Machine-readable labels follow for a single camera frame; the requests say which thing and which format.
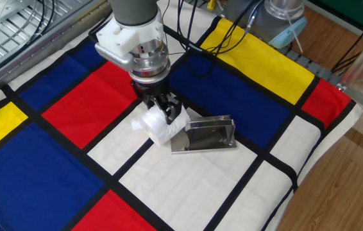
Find cable with silver connector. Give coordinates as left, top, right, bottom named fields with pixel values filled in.
left=244, top=0, right=267, bottom=35

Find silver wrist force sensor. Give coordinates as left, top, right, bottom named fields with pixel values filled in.
left=128, top=40, right=172, bottom=85

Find colour block grid tablecloth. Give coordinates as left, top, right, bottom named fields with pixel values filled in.
left=0, top=6, right=363, bottom=231

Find white toilet paper roll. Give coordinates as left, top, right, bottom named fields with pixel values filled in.
left=130, top=104, right=191, bottom=147

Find aluminium table edge rail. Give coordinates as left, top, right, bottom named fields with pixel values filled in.
left=0, top=0, right=114, bottom=103

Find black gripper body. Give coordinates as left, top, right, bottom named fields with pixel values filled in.
left=131, top=76, right=172, bottom=104

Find black floor cables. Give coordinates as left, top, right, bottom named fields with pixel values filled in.
left=330, top=30, right=363, bottom=75

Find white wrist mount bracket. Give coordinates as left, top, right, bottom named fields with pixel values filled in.
left=94, top=11, right=166, bottom=72

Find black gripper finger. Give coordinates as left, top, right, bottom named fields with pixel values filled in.
left=160, top=92, right=183, bottom=126
left=145, top=97, right=165, bottom=112

